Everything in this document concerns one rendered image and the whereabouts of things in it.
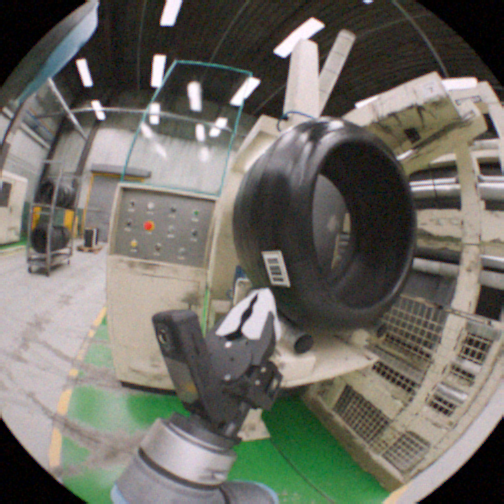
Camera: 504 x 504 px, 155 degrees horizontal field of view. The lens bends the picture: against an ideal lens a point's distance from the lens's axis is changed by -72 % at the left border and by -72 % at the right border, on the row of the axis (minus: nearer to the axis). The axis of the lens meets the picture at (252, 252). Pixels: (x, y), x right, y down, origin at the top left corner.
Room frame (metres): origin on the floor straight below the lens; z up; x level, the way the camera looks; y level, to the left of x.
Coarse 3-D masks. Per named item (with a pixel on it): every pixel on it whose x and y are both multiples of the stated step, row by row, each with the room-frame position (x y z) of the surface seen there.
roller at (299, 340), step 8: (248, 296) 0.65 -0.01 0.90; (280, 312) 0.46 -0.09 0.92; (280, 320) 0.43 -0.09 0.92; (288, 320) 0.42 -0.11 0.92; (288, 328) 0.39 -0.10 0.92; (296, 328) 0.38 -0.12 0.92; (288, 336) 0.37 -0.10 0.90; (296, 336) 0.35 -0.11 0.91; (304, 336) 0.34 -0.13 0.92; (296, 344) 0.34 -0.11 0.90; (304, 344) 0.34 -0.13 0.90; (312, 344) 0.35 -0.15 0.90; (296, 352) 0.34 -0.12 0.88; (304, 352) 0.34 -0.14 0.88
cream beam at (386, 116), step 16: (416, 80) 0.31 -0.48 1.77; (384, 96) 0.49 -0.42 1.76; (400, 96) 0.41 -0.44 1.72; (416, 96) 0.34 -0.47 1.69; (432, 96) 0.27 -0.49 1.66; (448, 96) 0.21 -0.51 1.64; (352, 112) 0.70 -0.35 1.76; (368, 112) 0.60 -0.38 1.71; (384, 112) 0.51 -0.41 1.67; (400, 112) 0.44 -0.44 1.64; (416, 112) 0.39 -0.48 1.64; (432, 112) 0.33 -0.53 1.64; (448, 112) 0.27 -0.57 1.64; (368, 128) 0.63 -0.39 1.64; (384, 128) 0.58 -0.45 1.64; (400, 128) 0.52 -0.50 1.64; (416, 128) 0.47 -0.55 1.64; (400, 144) 0.63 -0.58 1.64
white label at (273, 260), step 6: (264, 252) 0.33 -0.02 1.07; (270, 252) 0.32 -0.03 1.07; (276, 252) 0.31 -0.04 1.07; (264, 258) 0.34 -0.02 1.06; (270, 258) 0.33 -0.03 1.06; (276, 258) 0.32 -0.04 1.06; (270, 264) 0.33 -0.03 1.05; (276, 264) 0.32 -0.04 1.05; (282, 264) 0.31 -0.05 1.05; (270, 270) 0.33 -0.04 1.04; (276, 270) 0.32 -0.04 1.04; (282, 270) 0.31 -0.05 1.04; (270, 276) 0.34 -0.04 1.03; (276, 276) 0.33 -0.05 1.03; (282, 276) 0.32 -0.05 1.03; (276, 282) 0.33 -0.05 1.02; (282, 282) 0.32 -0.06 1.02; (288, 282) 0.31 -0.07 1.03
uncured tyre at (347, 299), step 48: (288, 144) 0.33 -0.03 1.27; (336, 144) 0.33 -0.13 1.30; (384, 144) 0.39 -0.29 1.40; (240, 192) 0.46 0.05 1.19; (288, 192) 0.31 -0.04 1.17; (384, 192) 0.57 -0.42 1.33; (240, 240) 0.44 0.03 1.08; (288, 240) 0.32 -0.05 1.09; (384, 240) 0.61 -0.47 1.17; (288, 288) 0.34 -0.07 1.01; (336, 288) 0.66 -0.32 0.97; (384, 288) 0.53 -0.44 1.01
